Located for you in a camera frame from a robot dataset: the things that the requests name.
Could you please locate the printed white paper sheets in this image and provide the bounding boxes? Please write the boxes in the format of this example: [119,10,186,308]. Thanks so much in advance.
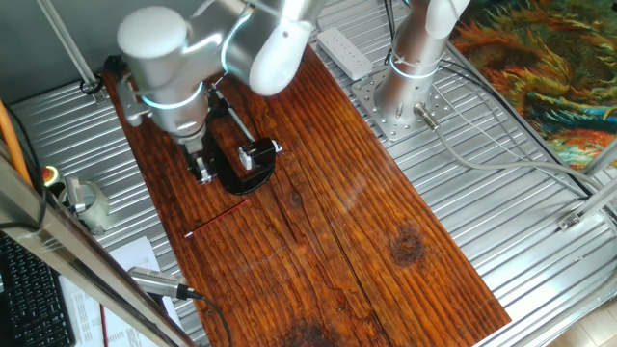
[57,235,183,347]

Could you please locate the silver ribbed camera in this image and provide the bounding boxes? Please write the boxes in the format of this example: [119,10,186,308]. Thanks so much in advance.
[126,266,194,301]

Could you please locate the aluminium frame post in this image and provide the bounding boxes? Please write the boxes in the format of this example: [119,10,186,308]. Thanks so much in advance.
[36,0,110,105]

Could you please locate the black keyboard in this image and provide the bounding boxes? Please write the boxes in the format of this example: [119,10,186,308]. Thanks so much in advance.
[0,232,77,347]

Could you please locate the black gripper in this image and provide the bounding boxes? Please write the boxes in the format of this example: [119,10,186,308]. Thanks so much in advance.
[183,137,217,187]

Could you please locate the grey cable with connector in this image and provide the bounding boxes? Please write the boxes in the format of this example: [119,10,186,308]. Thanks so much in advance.
[413,81,617,206]

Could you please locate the red pencil with eraser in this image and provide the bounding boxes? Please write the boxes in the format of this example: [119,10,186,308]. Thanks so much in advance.
[183,199,252,240]

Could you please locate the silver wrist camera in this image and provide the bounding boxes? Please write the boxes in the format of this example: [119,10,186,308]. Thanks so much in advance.
[117,76,147,128]

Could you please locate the red pen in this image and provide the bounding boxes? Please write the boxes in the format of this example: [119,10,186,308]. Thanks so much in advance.
[98,303,110,347]

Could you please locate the black cable loop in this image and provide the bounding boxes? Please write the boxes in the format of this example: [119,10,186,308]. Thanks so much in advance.
[78,73,105,96]

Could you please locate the steel frame beam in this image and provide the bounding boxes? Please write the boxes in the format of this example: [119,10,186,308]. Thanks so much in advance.
[0,139,198,347]

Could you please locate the white power strip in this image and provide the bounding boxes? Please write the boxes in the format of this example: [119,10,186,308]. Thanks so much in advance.
[315,27,374,82]

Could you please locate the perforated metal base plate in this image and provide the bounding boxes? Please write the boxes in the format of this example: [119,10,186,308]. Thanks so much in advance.
[350,69,454,144]

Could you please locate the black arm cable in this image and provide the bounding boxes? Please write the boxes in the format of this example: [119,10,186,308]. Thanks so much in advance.
[382,0,400,67]

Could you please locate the aluminium frame strut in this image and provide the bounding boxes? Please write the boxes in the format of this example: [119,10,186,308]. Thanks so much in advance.
[579,138,617,177]
[556,178,617,233]

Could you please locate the clear tape roll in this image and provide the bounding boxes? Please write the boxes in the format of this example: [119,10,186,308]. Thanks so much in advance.
[57,180,112,236]

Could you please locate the red emergency stop button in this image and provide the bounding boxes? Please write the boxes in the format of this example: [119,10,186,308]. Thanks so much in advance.
[40,165,62,190]

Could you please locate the colourful painted cloth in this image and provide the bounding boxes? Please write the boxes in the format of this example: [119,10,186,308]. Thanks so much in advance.
[449,0,617,171]

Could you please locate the small metal bracket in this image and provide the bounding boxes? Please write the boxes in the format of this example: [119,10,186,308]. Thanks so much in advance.
[63,175,89,215]

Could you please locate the brown wooden board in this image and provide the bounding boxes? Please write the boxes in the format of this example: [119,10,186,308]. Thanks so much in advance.
[100,45,512,347]

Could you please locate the orange tube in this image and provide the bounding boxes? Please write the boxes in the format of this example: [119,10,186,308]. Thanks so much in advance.
[0,98,34,190]

